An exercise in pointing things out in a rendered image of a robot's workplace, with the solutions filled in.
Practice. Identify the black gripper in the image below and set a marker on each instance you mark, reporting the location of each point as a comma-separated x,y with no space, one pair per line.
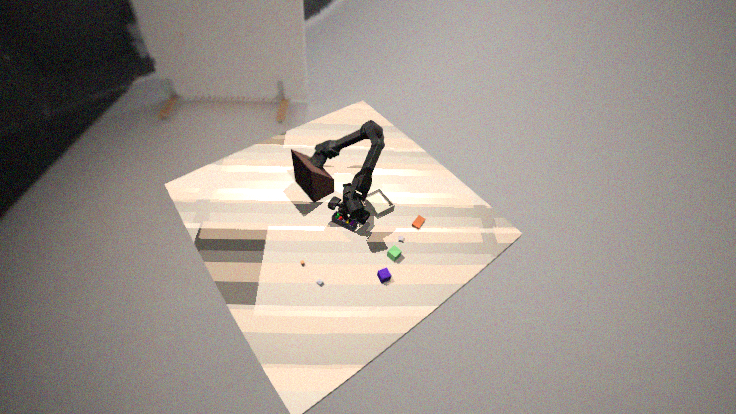
343,211

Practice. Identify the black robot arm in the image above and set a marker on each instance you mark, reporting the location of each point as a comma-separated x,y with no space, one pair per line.
363,179

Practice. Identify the white square tray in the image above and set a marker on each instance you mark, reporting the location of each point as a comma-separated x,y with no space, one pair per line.
379,202

